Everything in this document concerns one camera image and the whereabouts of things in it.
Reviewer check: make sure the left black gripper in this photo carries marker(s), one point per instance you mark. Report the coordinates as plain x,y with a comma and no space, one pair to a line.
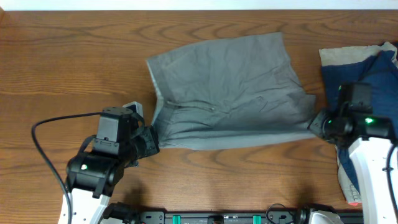
150,140

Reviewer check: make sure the blue denim garment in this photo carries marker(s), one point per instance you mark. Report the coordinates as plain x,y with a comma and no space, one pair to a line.
379,71

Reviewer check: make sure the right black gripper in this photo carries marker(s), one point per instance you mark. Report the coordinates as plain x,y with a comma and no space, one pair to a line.
319,125

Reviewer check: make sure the grey shorts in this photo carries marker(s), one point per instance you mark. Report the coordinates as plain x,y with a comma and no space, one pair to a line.
229,93

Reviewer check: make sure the beige folded garment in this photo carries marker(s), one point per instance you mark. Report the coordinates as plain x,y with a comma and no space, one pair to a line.
355,54

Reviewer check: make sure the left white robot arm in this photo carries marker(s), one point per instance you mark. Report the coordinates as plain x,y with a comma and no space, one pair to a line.
92,177

